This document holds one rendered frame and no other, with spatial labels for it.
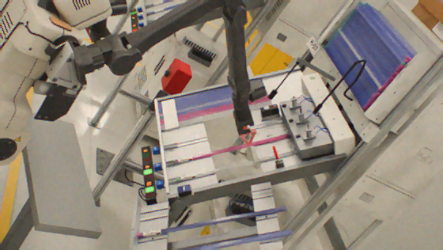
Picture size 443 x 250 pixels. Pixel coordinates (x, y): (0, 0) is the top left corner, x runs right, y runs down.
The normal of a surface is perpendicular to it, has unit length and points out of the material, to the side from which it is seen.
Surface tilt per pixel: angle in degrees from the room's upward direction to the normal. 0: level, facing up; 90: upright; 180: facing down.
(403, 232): 90
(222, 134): 90
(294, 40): 90
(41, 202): 0
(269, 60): 90
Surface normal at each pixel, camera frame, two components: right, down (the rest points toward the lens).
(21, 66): 0.47, 0.68
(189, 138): -0.16, -0.79
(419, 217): -0.81, -0.37
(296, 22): 0.17, 0.57
